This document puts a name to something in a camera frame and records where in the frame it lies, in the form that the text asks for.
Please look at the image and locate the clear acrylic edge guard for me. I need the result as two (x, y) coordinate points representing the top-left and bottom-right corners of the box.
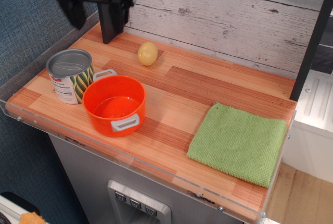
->
(0, 98), (297, 221)

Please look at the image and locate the orange object bottom left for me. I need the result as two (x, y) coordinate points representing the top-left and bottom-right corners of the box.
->
(19, 212), (46, 224)

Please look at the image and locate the dark upright post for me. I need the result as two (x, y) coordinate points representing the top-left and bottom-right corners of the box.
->
(289, 0), (332, 102)
(97, 3), (119, 44)

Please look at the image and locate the white ribbed appliance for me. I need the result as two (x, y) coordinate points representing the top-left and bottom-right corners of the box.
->
(283, 70), (332, 182)

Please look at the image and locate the silver cabinet with dispenser panel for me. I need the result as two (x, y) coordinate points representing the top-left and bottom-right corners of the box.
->
(50, 135), (240, 223)

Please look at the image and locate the dark right upright post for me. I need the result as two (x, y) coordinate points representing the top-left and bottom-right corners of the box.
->
(289, 0), (332, 102)

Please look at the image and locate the yellow potato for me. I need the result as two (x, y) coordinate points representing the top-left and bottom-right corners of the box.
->
(137, 42), (158, 66)

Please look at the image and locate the green folded cloth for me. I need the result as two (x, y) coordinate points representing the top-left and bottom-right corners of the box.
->
(187, 102), (287, 188)

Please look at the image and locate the dark left upright post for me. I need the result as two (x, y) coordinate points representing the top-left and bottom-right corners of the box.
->
(97, 3), (119, 44)

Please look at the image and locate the green striped tin can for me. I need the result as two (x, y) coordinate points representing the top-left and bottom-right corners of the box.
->
(46, 49), (94, 104)

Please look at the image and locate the orange pot with grey handles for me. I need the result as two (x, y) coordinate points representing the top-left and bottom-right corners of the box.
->
(83, 69), (146, 137)

